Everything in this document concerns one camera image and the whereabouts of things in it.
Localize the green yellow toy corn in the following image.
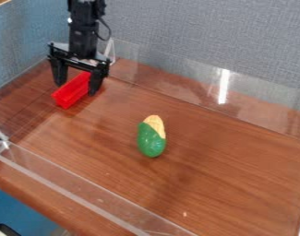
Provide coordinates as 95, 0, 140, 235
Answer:
136, 115, 166, 158

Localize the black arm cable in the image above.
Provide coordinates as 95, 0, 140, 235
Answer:
95, 17, 112, 42

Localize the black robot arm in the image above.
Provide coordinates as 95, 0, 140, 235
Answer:
47, 0, 111, 96

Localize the clear acrylic front panel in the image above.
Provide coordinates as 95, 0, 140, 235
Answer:
0, 143, 196, 236

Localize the red rectangular block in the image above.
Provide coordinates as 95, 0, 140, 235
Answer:
51, 72, 89, 109

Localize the clear acrylic panel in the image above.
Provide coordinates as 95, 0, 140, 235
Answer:
0, 143, 196, 236
111, 40, 300, 140

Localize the clear acrylic corner bracket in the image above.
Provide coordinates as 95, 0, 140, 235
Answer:
103, 39, 116, 63

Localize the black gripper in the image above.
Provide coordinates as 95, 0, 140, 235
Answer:
48, 41, 111, 96

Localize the clear acrylic back panel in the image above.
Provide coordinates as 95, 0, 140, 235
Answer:
111, 40, 300, 140

